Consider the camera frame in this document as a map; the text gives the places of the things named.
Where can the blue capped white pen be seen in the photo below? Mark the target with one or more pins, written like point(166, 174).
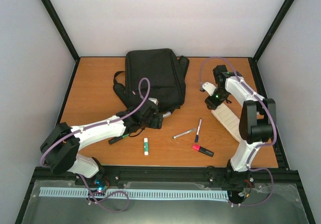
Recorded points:
point(198, 130)

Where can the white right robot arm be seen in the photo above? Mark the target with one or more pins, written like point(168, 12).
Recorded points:
point(246, 115)

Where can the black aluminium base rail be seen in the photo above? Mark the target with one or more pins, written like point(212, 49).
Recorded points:
point(207, 176)

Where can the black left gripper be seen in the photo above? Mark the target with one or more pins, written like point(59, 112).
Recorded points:
point(157, 124)

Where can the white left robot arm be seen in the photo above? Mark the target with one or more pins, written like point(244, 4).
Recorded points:
point(60, 150)

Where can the light blue cable duct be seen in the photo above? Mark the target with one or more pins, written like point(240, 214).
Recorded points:
point(140, 194)

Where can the cream quilted pencil case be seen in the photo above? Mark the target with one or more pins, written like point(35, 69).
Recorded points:
point(228, 120)

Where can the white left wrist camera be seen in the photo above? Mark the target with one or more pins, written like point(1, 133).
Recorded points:
point(154, 100)

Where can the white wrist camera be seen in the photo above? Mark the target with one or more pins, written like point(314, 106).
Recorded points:
point(209, 88)
point(154, 100)

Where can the left black frame post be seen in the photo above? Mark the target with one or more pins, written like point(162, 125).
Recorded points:
point(60, 28)

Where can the right black frame post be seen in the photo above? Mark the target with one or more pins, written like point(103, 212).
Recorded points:
point(285, 7)

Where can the black student backpack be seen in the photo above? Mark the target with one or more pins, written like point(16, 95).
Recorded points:
point(165, 72)

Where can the green highlighter marker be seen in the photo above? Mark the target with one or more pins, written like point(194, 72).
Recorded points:
point(116, 139)

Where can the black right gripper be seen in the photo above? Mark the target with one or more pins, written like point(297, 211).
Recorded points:
point(213, 104)

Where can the white green glue stick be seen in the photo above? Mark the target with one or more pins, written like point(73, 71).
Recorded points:
point(146, 150)

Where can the black frame post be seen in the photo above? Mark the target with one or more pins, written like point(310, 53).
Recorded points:
point(60, 28)
point(285, 7)

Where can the pink highlighter marker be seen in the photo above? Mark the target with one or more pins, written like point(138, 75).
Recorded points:
point(203, 150)

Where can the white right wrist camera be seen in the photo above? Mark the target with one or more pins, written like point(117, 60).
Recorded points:
point(209, 88)

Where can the green tipped white marker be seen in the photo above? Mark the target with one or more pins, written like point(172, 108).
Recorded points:
point(184, 133)

